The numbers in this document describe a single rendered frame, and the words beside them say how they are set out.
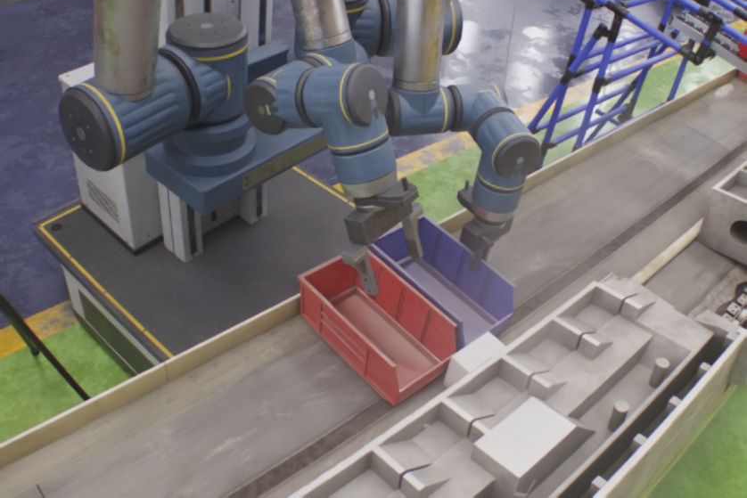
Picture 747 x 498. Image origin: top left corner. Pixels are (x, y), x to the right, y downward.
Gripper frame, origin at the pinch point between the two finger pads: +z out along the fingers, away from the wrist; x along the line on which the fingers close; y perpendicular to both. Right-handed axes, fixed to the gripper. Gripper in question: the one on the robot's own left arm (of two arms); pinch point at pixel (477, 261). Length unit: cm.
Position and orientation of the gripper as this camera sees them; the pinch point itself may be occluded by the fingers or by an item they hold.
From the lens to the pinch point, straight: 168.5
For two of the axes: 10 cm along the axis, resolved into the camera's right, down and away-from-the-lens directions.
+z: -1.3, 7.7, 6.3
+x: 7.4, -3.5, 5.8
